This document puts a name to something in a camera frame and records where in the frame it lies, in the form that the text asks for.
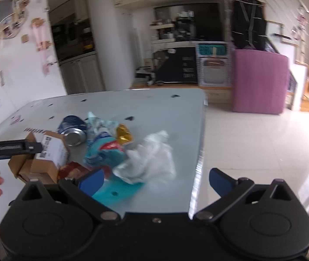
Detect black built-in oven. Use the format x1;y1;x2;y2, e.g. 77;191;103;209
51;18;96;62

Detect cream cabinet doors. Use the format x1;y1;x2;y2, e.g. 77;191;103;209
59;54;106;95

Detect white plastic bag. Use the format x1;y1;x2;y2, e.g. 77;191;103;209
113;130;177;184

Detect black lettered sign board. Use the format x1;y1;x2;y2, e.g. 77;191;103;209
154;46;198;85

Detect pink cloth-covered furniture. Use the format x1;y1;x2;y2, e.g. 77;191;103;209
232;48;289;115

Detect wooden picture frame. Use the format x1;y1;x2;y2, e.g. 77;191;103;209
266;20;284;44

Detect white kitchen shelf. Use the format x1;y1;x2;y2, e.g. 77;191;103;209
150;19;177;44

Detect red snack packet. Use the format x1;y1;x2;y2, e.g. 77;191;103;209
58;162;111;181

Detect white framed panel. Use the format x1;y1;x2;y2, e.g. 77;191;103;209
285;64;309;110

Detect gold foil wrapper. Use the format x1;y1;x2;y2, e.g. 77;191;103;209
116;124;133;145

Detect coffee machine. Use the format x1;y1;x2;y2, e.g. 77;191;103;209
176;12;196;38

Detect turquoise translucent plastic sheet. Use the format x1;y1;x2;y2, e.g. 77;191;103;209
92;175;147;204

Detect teal snack wrapper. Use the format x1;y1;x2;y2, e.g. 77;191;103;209
84;111;128;169

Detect cardboard box with white label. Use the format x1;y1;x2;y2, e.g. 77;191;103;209
8;130;72;184

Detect crushed blue drink can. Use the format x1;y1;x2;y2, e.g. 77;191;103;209
58;115;88;147

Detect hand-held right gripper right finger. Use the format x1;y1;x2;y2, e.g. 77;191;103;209
194;168;304;222

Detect hanging black jacket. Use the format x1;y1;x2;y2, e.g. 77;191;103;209
230;0;269;52

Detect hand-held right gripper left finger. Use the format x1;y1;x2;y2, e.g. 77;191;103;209
9;168;121;225

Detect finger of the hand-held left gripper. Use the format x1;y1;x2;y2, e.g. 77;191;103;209
0;139;44;167

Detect cardboard toy oven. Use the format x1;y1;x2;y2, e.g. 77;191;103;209
196;41;232;87

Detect wooden platform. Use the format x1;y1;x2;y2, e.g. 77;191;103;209
128;83;232;104

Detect pink ribbon wall decoration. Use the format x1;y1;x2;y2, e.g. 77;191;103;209
30;18;55;74

